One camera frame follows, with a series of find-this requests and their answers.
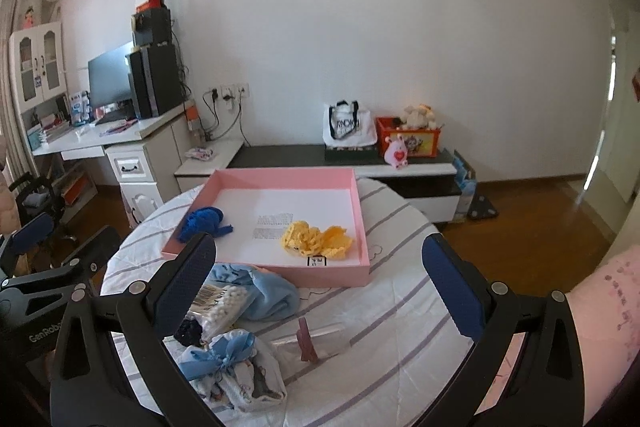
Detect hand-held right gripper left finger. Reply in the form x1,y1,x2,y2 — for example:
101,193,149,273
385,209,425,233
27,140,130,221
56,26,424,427
49,232,236,427

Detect black keyboard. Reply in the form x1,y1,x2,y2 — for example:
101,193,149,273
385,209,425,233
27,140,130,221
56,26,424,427
95,108,136,125

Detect cotton swab packet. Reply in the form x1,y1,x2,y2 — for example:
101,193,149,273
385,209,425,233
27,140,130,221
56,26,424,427
190,284,253,344

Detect orange storage box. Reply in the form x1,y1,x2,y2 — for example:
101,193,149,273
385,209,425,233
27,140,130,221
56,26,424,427
375,116,446,158

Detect black office chair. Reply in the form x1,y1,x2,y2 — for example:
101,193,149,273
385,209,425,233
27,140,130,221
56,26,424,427
7,172,78,258

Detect low white and black cabinet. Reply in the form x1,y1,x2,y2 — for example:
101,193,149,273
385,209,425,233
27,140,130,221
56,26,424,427
174,138,463,224

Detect stack of books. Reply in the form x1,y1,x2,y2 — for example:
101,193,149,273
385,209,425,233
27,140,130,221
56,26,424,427
27,114,71,145

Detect blue and white package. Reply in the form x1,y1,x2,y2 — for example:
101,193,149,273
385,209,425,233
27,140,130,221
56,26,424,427
70,91,92,126

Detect white glass-door cabinet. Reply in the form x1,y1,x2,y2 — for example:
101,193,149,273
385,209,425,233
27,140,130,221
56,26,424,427
7,21,68,115

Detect pink shallow box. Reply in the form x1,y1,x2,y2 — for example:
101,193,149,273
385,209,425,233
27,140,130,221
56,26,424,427
161,167,372,289

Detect pink pens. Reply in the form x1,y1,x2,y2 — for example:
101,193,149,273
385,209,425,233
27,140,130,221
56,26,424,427
100,119,138,136

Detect black box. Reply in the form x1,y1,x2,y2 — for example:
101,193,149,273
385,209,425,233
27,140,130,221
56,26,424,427
131,7,173,48

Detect yellow crochet piece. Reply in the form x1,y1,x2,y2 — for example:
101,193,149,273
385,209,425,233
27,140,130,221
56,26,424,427
279,220,355,260

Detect blue crochet piece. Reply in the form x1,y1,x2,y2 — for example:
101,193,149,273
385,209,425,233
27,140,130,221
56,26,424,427
176,206,235,243

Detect white desk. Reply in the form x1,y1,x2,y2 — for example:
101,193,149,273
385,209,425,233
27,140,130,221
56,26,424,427
30,104,201,228

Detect person's pink pajama clothing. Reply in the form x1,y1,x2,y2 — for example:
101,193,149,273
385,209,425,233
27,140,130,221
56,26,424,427
470,243,640,427

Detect striped white tablecloth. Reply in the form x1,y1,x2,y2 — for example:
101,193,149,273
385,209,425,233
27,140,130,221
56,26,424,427
100,177,501,427

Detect pink hair clip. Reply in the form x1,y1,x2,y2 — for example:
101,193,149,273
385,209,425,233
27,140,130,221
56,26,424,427
297,317,321,364

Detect printed pouch with blue bow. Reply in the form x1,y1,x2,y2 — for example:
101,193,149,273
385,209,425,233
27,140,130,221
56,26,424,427
179,329,288,413

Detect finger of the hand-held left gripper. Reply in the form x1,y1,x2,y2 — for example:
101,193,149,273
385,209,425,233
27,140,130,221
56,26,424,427
0,211,57,279
50,226,122,289

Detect white wall socket strip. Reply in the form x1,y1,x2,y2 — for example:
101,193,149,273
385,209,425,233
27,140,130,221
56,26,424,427
209,82,250,100

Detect beige curtain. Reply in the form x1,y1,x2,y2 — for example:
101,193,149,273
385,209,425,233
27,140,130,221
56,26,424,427
0,0,51,172

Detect black computer monitor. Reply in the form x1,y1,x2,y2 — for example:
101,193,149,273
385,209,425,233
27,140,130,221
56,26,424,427
88,42,136,112

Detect blue carton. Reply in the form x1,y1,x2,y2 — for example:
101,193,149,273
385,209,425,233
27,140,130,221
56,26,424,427
452,149,478,220

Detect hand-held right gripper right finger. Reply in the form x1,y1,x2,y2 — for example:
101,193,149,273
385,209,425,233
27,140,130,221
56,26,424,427
421,233,587,427

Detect black computer tower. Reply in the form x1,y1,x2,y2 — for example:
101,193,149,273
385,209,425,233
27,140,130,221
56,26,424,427
125,44,186,120

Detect navy crochet scrunchie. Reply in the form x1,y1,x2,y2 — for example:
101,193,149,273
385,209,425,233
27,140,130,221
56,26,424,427
175,317,205,348

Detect white tote bag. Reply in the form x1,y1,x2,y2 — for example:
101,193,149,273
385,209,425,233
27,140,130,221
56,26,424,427
322,100,378,148

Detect beige plush toy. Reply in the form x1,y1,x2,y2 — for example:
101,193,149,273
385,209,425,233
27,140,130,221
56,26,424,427
397,103,440,131

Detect light blue cloth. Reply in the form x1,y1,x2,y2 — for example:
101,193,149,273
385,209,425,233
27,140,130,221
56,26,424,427
207,263,301,322

